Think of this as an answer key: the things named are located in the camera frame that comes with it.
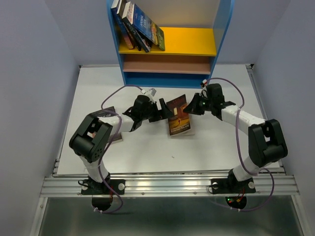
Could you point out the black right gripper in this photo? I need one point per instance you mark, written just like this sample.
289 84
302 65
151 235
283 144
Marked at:
192 107

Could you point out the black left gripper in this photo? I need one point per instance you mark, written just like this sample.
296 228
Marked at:
160 114

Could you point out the Kate DiCamillo dark book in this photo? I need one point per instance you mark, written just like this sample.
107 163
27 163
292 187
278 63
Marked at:
180 123

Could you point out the Animal Farm book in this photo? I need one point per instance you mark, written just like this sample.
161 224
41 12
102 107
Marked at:
148 27

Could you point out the Little Women book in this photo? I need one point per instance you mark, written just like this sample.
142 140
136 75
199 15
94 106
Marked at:
127 15

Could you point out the Jane Eyre blue book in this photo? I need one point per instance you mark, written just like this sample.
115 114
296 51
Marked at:
123 30

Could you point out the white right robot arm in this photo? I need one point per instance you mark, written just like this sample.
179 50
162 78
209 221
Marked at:
266 143

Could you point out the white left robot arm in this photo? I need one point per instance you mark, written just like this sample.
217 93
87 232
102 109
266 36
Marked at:
96 132

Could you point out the dark purple cover book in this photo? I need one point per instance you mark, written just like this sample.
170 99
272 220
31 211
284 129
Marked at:
109 115

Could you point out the blue bookshelf with coloured shelves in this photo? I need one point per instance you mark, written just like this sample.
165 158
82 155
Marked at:
194 32

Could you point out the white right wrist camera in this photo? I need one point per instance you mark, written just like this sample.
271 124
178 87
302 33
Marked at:
203 92

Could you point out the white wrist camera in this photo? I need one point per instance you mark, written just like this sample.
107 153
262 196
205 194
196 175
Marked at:
203 92
149 92

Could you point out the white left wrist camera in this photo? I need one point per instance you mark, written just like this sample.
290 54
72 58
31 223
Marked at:
149 92

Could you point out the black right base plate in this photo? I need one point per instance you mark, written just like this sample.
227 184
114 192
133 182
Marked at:
223 186

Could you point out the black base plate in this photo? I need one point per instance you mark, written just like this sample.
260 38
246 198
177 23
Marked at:
90 187
223 186

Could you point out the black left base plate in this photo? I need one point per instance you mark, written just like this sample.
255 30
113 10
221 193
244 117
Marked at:
90 187

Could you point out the aluminium rail frame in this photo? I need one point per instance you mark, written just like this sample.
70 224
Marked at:
168 180

